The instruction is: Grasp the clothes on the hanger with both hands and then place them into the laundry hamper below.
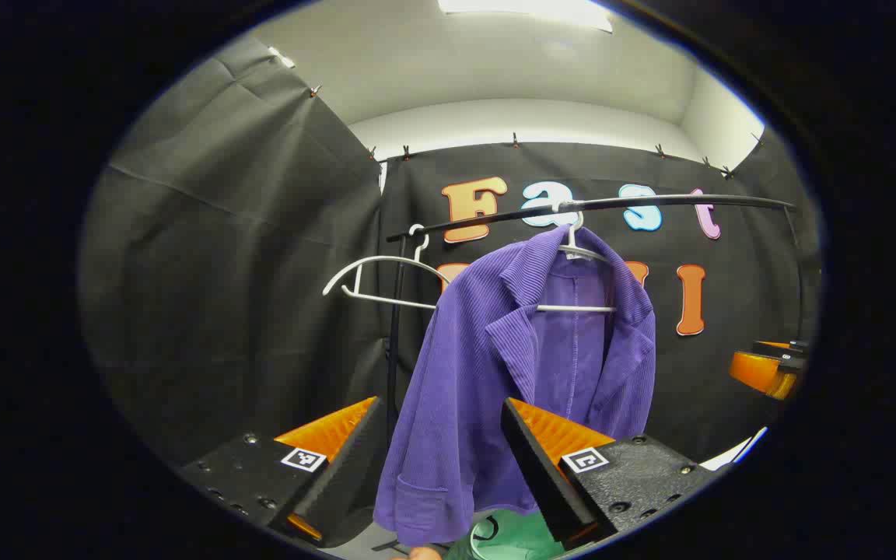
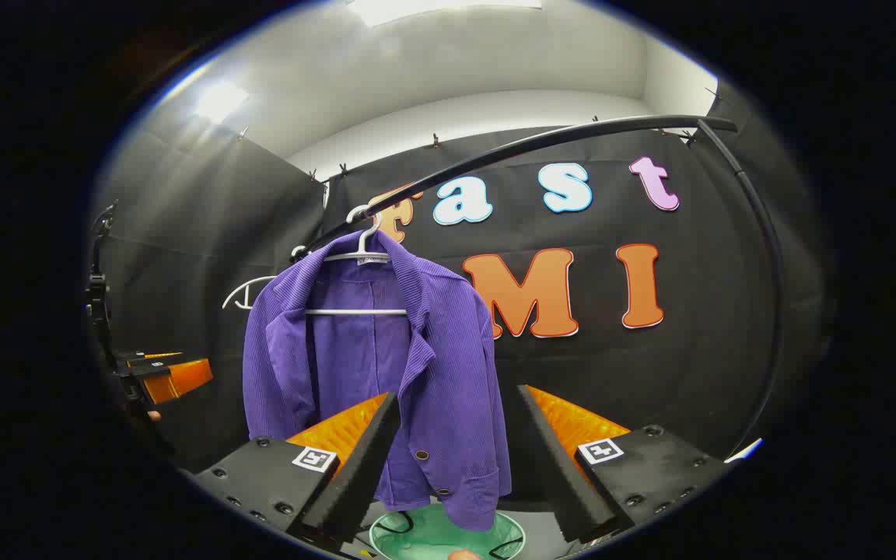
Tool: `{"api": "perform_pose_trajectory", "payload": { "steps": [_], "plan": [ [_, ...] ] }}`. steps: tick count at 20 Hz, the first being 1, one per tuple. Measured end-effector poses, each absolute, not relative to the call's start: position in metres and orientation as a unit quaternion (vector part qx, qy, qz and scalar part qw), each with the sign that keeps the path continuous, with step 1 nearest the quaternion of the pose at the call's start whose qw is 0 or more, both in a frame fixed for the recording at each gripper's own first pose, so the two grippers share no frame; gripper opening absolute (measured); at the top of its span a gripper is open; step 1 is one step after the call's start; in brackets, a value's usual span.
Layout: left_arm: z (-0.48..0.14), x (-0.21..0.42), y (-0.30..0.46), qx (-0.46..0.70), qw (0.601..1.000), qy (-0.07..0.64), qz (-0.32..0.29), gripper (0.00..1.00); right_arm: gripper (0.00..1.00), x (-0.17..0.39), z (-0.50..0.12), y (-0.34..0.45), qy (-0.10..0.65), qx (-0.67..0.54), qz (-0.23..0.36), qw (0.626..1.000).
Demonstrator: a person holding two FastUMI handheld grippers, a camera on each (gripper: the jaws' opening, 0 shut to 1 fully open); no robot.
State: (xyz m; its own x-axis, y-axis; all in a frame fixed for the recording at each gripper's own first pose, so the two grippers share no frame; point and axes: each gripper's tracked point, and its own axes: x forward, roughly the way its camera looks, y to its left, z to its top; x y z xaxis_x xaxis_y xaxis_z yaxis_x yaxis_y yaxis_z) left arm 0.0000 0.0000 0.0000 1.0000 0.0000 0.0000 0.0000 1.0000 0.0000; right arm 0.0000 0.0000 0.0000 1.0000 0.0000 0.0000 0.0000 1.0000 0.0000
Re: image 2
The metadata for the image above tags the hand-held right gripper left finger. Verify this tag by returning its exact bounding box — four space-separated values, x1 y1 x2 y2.
187 391 402 545

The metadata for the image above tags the purple corduroy jacket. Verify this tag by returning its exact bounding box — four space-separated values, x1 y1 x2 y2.
243 230 513 533

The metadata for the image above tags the large ceiling light panel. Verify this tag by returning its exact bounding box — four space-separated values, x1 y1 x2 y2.
347 0 544 29

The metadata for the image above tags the small ceiling light panel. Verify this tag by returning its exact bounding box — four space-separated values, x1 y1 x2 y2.
195 82 250 125

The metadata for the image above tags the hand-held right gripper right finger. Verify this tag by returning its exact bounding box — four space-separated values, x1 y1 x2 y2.
512 383 731 545

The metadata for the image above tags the white plastic hanger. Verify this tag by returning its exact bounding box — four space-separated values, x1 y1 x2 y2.
222 246 309 310
304 204 410 318

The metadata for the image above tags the black backdrop cloth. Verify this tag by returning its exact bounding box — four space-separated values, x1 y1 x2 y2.
90 117 830 514

